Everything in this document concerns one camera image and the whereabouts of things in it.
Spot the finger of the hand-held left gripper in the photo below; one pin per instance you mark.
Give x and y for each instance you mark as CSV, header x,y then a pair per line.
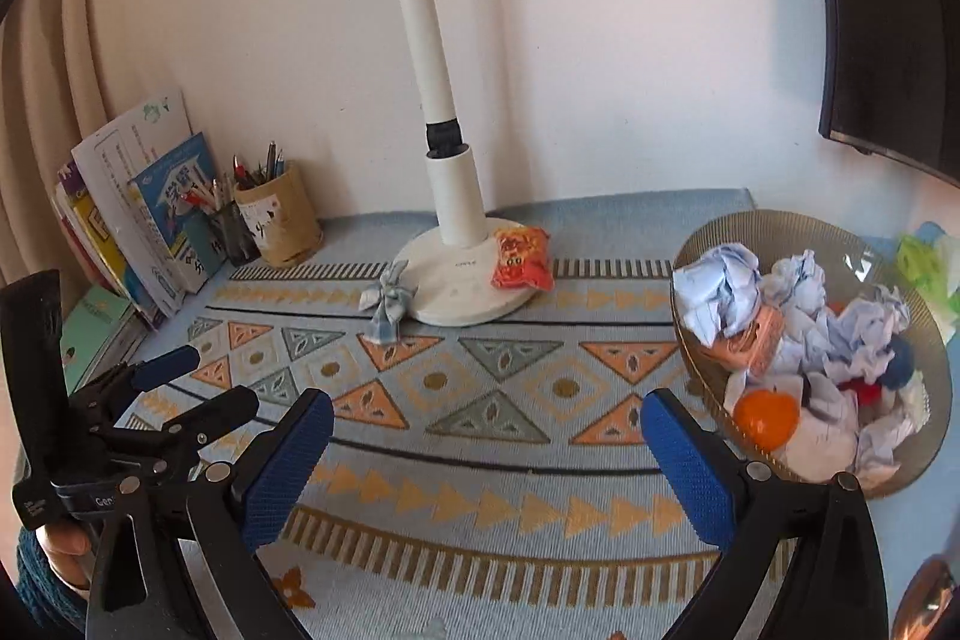
x,y
165,366
217,411

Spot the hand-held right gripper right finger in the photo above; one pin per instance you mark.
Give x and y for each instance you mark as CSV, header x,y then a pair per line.
x,y
690,467

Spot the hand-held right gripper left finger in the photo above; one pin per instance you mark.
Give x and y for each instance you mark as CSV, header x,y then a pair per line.
x,y
289,467

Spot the orange plastic ball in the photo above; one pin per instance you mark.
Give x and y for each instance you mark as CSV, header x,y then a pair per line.
x,y
765,419

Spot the golden ribbed bowl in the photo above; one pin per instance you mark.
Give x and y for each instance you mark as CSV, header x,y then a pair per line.
x,y
750,235

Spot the person's left forearm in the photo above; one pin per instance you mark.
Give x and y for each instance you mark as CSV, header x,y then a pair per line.
x,y
37,591

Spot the person's left hand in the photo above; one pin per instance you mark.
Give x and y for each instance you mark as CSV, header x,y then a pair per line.
x,y
64,550

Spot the stack of green-covered books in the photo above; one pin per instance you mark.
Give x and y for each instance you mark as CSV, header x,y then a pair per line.
x,y
94,317

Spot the black mesh pen holder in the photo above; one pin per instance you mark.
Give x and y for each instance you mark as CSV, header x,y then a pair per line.
x,y
232,239

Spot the row of upright books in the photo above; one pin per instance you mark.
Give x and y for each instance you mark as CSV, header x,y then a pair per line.
x,y
142,212

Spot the bunch of pens and pencils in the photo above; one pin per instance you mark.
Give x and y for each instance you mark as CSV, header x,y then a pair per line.
x,y
217,194

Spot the brown cylindrical pen holder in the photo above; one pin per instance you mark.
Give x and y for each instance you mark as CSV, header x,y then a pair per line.
x,y
281,220

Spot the blue checked hair scrunchie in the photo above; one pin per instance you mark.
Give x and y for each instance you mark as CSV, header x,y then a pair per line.
x,y
386,306

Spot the patterned woven table mat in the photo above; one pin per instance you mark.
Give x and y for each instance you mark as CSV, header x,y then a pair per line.
x,y
487,497

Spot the bunch of dark pens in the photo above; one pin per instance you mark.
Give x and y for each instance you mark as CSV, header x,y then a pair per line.
x,y
270,164

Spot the beige curtain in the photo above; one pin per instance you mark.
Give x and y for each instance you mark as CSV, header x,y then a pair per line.
x,y
45,123

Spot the orange snack packet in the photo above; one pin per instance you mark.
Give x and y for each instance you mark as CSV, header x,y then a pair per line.
x,y
521,257

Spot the blurred reddish-brown object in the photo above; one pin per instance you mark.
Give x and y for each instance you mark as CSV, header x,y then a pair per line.
x,y
930,599

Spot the white desk lamp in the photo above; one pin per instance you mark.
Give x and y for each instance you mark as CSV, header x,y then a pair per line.
x,y
450,205

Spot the green plastic packet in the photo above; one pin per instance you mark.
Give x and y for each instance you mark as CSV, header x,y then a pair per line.
x,y
926,261

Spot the black monitor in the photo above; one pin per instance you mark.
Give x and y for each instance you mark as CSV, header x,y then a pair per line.
x,y
885,48

